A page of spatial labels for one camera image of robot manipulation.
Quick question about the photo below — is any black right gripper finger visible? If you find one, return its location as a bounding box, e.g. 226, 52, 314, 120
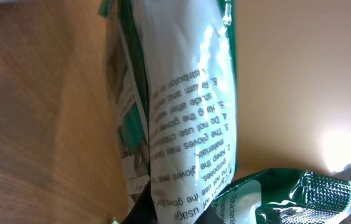
121, 181, 157, 224

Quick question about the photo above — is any green 3M gloves packet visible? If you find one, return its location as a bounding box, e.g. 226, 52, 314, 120
98, 0, 351, 223

